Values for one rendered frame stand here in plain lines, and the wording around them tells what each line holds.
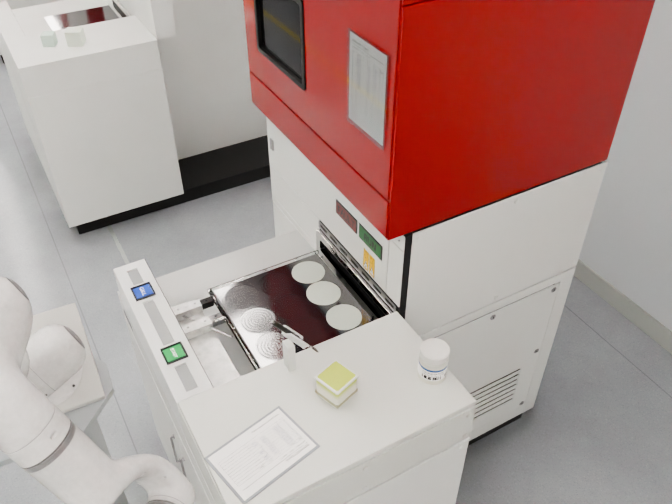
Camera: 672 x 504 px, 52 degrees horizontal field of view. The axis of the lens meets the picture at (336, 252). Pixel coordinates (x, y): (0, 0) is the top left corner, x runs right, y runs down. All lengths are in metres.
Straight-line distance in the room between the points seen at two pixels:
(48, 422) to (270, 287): 1.08
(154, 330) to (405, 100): 0.89
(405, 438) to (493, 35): 0.90
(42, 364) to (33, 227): 2.56
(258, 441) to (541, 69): 1.07
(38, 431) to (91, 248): 2.75
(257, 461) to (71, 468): 0.57
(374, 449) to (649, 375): 1.87
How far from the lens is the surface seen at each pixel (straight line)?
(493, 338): 2.27
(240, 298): 2.00
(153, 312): 1.92
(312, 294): 1.99
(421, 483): 1.83
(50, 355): 1.50
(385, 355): 1.75
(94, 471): 1.11
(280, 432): 1.60
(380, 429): 1.61
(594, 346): 3.27
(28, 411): 1.05
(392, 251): 1.77
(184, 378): 1.75
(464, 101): 1.58
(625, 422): 3.03
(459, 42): 1.50
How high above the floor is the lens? 2.28
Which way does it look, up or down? 40 degrees down
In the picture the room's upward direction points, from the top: straight up
